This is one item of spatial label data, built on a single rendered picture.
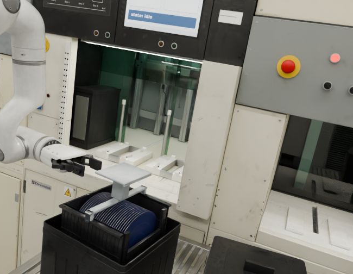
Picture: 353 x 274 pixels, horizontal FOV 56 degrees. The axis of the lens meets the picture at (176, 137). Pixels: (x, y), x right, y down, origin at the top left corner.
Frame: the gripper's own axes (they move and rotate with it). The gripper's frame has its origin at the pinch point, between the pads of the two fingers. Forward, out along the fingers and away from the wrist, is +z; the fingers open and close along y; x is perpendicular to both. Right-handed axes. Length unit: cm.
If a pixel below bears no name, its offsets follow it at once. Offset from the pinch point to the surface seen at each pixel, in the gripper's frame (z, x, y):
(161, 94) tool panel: -48, 9, -112
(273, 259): 52, -19, -28
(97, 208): 12.4, -5.0, 8.8
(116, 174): 12.5, 2.7, 3.1
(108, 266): 21.9, -14.3, 13.5
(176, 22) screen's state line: 1, 46, -33
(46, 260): 1.4, -23.0, 13.3
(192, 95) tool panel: -28, 13, -115
